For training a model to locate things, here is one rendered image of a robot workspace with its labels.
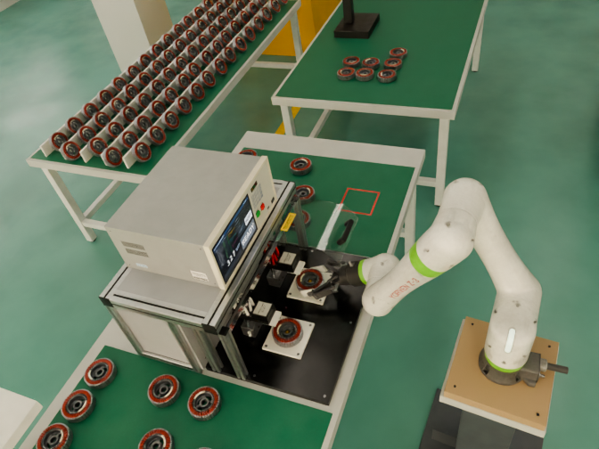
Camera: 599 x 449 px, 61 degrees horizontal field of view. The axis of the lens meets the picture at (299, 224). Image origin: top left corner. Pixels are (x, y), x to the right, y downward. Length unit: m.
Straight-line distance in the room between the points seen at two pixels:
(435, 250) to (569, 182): 2.44
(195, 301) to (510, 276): 0.97
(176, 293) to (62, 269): 2.12
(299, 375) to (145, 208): 0.77
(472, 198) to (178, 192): 0.92
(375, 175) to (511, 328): 1.16
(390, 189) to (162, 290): 1.20
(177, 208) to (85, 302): 1.88
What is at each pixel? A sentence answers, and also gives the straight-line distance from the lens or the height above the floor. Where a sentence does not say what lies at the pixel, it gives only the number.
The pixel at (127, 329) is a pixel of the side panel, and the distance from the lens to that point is 1.94.
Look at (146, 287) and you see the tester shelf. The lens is 1.76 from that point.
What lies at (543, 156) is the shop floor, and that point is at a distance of 3.92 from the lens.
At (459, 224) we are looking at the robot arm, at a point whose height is 1.39.
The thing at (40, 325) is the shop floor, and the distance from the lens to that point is 3.51.
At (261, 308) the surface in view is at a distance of 1.82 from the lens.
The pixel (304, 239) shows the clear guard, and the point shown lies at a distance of 1.80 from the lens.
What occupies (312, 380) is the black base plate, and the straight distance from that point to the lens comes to 1.81.
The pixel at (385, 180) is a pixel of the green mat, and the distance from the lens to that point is 2.48.
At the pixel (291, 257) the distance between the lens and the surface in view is 1.95.
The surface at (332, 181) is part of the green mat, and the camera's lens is 2.50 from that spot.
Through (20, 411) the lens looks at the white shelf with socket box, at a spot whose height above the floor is 1.21.
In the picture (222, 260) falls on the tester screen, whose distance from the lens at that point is 1.59.
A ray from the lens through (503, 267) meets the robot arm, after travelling 1.64.
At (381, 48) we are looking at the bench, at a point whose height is 0.75.
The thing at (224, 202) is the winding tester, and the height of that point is 1.32.
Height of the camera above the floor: 2.36
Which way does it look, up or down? 44 degrees down
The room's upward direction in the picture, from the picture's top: 11 degrees counter-clockwise
